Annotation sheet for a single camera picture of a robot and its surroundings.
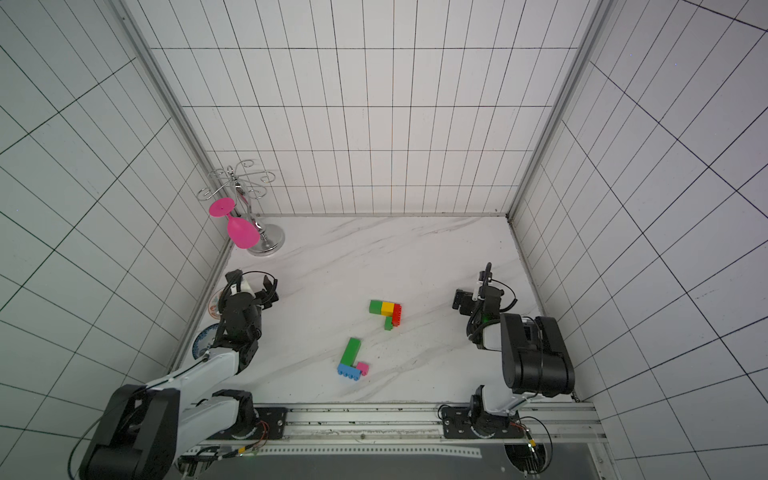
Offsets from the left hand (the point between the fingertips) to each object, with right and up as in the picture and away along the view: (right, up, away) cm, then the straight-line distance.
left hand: (252, 285), depth 88 cm
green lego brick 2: (+41, -12, +2) cm, 43 cm away
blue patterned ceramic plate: (-12, -15, -4) cm, 20 cm away
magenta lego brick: (+34, -21, -8) cm, 41 cm away
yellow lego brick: (+41, -8, +3) cm, 42 cm away
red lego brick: (+44, -9, +2) cm, 45 cm away
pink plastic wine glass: (-6, +16, +5) cm, 18 cm away
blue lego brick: (+30, -22, -8) cm, 38 cm away
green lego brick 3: (+31, -16, -2) cm, 35 cm away
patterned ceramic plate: (-13, -7, +2) cm, 15 cm away
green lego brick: (+37, -8, +4) cm, 38 cm away
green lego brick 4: (+30, -19, -5) cm, 36 cm away
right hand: (+70, -2, +9) cm, 71 cm away
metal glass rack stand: (-4, +14, +23) cm, 27 cm away
